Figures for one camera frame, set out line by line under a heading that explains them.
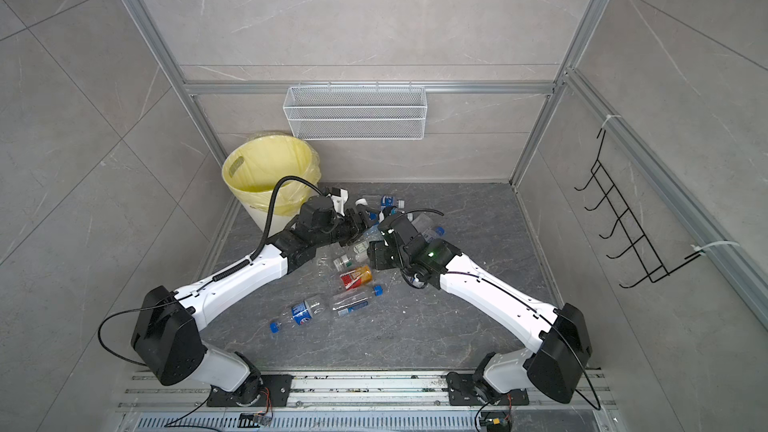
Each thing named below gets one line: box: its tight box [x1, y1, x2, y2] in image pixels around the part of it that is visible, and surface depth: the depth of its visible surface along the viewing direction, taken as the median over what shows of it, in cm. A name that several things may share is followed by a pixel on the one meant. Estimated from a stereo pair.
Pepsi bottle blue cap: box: [270, 298, 325, 333], surface depth 83 cm
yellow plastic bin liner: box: [222, 132, 321, 217], surface depth 95 cm
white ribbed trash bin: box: [222, 135, 322, 237], surface depth 95 cm
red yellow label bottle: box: [340, 265, 372, 290], surface depth 90 cm
